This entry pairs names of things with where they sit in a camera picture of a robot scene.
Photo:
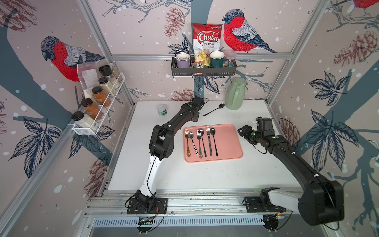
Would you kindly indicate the silver fork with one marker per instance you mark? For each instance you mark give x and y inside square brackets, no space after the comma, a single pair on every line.
[198,135]

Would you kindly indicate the beige spice jar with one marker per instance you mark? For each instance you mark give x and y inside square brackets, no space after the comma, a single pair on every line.
[107,86]

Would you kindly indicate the green plastic jug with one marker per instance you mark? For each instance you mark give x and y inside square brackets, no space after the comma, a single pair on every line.
[236,94]

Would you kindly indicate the black spoon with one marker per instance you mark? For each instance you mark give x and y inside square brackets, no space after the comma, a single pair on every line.
[213,132]
[219,107]

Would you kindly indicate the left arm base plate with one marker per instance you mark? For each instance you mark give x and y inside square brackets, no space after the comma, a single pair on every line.
[155,206]

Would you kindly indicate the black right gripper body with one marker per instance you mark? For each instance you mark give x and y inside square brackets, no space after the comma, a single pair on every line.
[249,134]

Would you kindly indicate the white spice jar front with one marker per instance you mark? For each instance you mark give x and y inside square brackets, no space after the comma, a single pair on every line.
[85,121]

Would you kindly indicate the iridescent rainbow spoon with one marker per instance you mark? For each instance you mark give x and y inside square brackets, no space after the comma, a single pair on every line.
[201,134]

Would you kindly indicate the purple mug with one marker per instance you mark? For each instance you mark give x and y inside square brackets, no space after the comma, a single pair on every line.
[183,60]

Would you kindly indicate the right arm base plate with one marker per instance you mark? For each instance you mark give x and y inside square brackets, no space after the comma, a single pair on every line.
[255,205]

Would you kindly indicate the silver spoon cow-pattern handle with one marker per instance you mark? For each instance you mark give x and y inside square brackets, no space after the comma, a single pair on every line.
[191,136]

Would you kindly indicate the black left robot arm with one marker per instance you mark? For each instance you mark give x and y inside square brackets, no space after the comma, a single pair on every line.
[161,147]

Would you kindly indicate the dark green mug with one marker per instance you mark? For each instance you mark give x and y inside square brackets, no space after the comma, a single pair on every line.
[218,60]

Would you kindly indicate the orange spice jar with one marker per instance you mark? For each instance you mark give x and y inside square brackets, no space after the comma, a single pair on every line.
[92,109]
[101,96]

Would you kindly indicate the green handled fork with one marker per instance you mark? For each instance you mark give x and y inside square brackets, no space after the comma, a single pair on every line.
[209,140]

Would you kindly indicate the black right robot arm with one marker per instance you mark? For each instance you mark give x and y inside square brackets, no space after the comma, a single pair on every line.
[322,199]

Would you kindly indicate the pink plastic tray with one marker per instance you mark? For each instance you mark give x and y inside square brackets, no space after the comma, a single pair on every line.
[227,141]

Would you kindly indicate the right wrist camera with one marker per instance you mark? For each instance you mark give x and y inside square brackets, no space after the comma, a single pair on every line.
[264,124]

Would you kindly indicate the spice jar rear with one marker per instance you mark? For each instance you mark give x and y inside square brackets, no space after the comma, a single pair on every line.
[106,71]

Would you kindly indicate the clear pink lidded jar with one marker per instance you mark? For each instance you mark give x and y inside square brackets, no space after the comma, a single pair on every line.
[230,55]

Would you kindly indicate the clear acrylic spice rack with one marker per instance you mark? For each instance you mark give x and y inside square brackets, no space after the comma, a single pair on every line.
[102,129]

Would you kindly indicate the clear plastic bag in rack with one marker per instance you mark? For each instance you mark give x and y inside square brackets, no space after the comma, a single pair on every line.
[88,75]

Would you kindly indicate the gold fork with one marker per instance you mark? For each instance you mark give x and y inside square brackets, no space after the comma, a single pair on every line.
[186,132]

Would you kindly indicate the red Chuba chips bag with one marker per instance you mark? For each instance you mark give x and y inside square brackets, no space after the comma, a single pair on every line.
[206,39]

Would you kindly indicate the black wire wall shelf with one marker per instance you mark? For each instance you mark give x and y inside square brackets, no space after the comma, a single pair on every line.
[206,71]

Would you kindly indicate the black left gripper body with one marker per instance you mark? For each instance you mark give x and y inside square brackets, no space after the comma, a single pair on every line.
[197,118]

